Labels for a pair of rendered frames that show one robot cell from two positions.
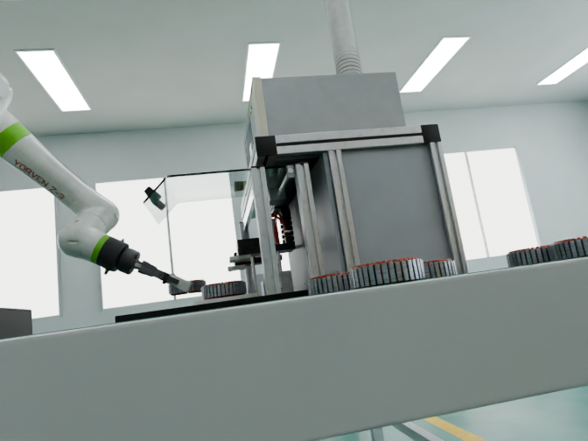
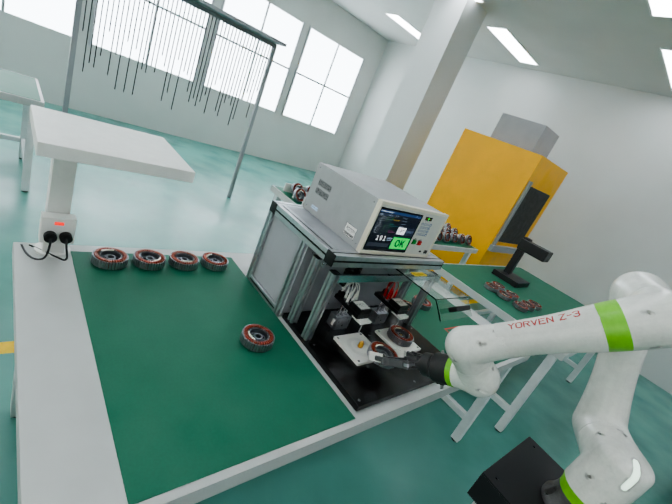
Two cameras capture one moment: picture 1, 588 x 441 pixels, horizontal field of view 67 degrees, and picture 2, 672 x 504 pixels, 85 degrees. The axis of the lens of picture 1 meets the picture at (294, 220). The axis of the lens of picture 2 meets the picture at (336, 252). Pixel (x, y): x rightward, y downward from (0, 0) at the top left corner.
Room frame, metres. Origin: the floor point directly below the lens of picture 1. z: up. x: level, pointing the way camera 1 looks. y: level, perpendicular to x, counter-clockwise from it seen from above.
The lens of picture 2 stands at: (2.26, 1.09, 1.53)
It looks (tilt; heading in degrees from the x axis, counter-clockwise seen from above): 20 degrees down; 234
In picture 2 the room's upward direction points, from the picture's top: 24 degrees clockwise
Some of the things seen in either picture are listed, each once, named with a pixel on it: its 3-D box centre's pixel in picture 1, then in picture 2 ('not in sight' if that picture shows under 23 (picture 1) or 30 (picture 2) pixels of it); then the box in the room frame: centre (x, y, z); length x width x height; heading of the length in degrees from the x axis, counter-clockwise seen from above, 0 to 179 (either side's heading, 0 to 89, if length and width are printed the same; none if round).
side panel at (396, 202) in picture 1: (396, 214); not in sight; (1.00, -0.23, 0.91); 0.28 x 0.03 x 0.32; 101
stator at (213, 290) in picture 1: (224, 290); (400, 335); (1.13, 0.20, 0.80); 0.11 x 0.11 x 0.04
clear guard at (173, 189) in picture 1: (216, 197); (428, 288); (1.09, 0.19, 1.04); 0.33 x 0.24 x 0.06; 101
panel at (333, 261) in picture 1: (306, 240); (354, 279); (1.29, -0.03, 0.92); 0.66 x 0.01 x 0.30; 11
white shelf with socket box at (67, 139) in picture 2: not in sight; (101, 208); (2.24, -0.18, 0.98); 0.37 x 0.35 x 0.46; 11
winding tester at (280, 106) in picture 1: (314, 141); (375, 211); (1.29, -0.10, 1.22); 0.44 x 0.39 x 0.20; 11
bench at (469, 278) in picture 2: not in sight; (512, 330); (-1.05, -0.42, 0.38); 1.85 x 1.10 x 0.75; 11
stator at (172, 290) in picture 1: (187, 287); (382, 354); (1.35, 0.35, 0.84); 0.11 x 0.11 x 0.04
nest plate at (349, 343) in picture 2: not in sight; (359, 347); (1.36, 0.24, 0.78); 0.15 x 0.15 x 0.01; 11
